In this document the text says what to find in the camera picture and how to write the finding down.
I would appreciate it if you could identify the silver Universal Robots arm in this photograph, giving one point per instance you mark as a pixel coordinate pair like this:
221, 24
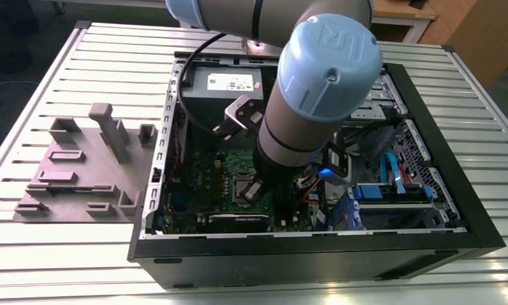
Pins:
313, 95

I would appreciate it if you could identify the black RAM stick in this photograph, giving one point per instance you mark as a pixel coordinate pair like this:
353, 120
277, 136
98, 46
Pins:
291, 203

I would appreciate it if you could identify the black RAM slot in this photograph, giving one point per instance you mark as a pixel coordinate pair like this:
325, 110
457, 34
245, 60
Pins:
281, 206

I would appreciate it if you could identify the black graphics card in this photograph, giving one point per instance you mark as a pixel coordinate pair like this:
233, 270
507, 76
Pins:
236, 222

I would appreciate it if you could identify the green Dell motherboard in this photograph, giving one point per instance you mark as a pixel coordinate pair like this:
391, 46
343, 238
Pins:
207, 200

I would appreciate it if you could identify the black open PC case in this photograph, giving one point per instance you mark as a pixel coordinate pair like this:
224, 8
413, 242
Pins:
279, 263

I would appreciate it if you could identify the grey power supply unit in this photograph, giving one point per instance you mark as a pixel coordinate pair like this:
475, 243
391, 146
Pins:
220, 85

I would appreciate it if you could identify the metal disk bay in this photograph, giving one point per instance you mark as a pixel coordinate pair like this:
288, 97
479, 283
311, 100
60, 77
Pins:
400, 208

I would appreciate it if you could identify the hard disk in blue carrier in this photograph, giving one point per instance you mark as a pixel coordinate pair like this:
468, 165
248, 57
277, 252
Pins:
405, 193

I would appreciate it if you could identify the metal optical drive cage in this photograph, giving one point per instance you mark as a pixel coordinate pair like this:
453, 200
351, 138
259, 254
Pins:
380, 108

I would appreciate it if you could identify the grey parts rack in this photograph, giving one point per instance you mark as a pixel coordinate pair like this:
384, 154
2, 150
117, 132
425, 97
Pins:
97, 171

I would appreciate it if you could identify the RAM stick gold contacts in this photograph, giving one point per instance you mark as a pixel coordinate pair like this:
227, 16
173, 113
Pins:
72, 190

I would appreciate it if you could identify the wooden cabinet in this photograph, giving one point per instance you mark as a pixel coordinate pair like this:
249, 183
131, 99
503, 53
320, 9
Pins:
483, 38

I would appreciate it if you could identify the white rounded wrist camera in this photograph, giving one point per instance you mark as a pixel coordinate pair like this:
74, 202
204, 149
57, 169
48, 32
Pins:
336, 168

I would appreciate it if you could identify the grey boxy wrist camera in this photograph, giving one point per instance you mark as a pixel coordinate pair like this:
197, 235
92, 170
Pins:
241, 112

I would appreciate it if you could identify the wooden desk white frame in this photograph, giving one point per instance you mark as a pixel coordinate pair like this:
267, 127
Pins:
405, 13

